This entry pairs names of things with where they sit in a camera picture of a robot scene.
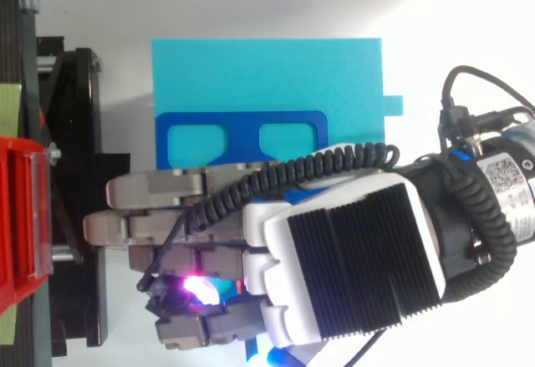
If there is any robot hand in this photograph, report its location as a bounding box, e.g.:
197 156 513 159
83 143 446 367

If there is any blue plate with square hollows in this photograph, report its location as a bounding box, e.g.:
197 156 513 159
155 110 331 364

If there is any turquoise plate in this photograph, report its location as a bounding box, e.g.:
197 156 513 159
150 38 405 168

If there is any black stand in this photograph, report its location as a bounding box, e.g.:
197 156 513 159
0 0 131 367

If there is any red bin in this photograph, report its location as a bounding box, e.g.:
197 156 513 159
0 135 54 317

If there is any thin black cable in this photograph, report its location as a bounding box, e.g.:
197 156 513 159
437 64 535 135
345 328 388 367
136 215 190 293

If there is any black coiled cable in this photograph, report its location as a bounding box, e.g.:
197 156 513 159
185 141 518 303

